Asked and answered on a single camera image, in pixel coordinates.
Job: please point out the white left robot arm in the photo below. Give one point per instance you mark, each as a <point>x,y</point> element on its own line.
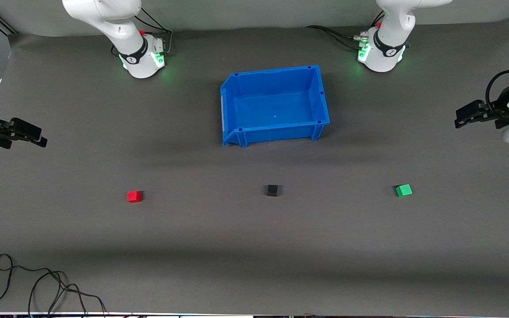
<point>385,55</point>

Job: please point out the red cube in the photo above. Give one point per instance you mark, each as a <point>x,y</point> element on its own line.
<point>134,197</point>

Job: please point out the dark grey table mat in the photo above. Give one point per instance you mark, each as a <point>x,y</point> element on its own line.
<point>254,247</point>

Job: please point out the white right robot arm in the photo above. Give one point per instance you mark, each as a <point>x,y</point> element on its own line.
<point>137,57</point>

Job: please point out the blue plastic storage bin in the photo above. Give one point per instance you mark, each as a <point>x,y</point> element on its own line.
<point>276,110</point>

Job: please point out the green cube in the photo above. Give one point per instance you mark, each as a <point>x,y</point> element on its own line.
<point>404,190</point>

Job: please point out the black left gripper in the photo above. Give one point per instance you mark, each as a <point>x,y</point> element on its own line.
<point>500,109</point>

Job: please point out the black cube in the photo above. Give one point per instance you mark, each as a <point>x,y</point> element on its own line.
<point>272,191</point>

